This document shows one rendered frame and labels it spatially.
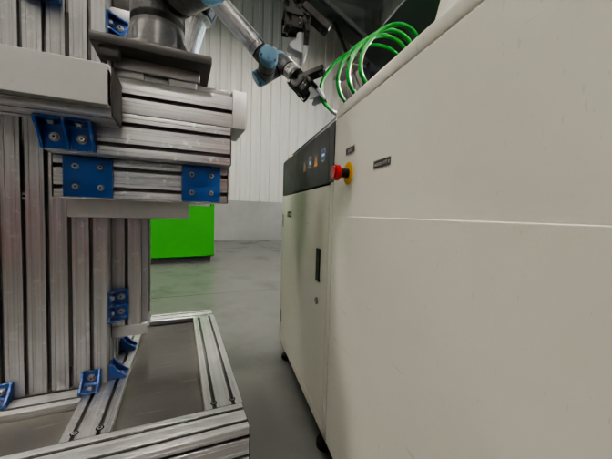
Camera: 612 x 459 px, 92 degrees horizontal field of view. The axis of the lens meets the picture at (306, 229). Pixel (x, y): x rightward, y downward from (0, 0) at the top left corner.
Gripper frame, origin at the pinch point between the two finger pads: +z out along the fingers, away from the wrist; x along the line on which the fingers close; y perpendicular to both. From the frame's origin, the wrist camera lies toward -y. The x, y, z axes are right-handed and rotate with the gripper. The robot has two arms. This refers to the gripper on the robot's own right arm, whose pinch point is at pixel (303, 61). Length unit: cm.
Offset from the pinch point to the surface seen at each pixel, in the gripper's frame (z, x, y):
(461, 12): 25, 66, -3
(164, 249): 102, -320, 99
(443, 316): 63, 66, -3
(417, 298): 62, 60, -3
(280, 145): -130, -679, -116
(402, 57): 24, 53, -3
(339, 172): 41, 35, 0
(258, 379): 121, -25, 10
